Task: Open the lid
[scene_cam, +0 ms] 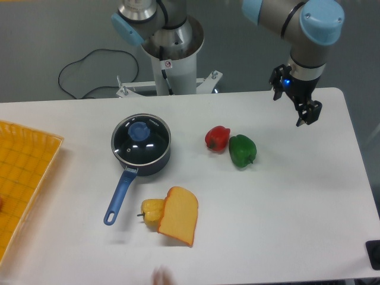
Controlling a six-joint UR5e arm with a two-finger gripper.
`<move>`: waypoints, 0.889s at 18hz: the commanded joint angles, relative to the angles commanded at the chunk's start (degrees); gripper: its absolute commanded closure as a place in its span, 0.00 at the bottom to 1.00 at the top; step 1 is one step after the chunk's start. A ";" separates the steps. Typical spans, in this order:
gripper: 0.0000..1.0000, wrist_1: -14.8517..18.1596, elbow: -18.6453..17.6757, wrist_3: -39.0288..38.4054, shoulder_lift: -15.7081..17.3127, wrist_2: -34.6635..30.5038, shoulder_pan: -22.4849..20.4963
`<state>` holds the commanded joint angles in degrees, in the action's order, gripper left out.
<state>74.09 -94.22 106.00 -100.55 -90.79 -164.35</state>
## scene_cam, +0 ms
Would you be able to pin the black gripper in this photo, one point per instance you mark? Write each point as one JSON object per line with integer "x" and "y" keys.
{"x": 298, "y": 91}

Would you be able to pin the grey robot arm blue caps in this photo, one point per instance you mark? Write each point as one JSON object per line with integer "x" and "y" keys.
{"x": 311, "y": 27}

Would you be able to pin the green toy bell pepper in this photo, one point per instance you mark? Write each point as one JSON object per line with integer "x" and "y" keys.
{"x": 242, "y": 150}

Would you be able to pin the red toy bell pepper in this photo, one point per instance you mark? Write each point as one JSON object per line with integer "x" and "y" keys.
{"x": 217, "y": 138}

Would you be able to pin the black device at table corner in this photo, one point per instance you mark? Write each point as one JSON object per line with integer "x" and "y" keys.
{"x": 373, "y": 250}

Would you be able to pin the toy bread slice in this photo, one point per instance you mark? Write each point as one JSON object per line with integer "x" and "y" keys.
{"x": 180, "y": 215}

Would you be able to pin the yellow toy bell pepper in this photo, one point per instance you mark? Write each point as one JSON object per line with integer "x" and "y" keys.
{"x": 151, "y": 211}

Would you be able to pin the yellow woven basket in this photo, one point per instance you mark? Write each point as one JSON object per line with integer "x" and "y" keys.
{"x": 26, "y": 157}

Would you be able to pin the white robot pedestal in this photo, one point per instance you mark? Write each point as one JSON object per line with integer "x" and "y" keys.
{"x": 173, "y": 54}

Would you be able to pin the dark blue saucepan blue handle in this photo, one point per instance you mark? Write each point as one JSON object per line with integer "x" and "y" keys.
{"x": 128, "y": 175}

